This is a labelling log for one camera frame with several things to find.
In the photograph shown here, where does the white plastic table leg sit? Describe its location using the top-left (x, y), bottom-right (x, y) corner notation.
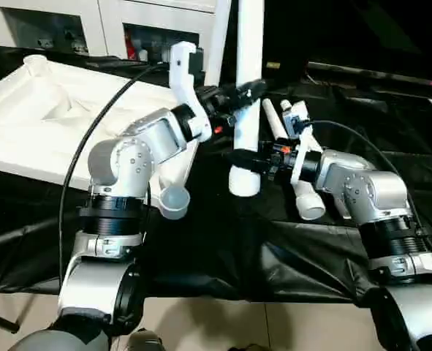
top-left (279, 99), bottom-right (325, 154)
top-left (261, 99), bottom-right (326, 222)
top-left (205, 0), bottom-right (232, 88)
top-left (228, 0), bottom-right (266, 198)

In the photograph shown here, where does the white plastic table top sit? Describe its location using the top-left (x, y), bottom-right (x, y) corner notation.
top-left (0, 54), bottom-right (192, 222)

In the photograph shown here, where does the black metal rod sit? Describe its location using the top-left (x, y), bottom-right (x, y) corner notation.
top-left (306, 61), bottom-right (432, 99)

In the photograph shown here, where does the white glass-door cabinet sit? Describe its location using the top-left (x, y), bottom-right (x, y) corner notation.
top-left (0, 0), bottom-right (217, 62)

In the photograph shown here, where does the silver left robot leg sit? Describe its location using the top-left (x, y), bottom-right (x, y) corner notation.
top-left (12, 327), bottom-right (110, 351)

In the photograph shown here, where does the black metal stand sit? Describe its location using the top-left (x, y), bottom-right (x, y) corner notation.
top-left (0, 306), bottom-right (21, 334)

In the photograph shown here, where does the black left wrist camera cable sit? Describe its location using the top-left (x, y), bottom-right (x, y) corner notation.
top-left (57, 61), bottom-right (173, 292)

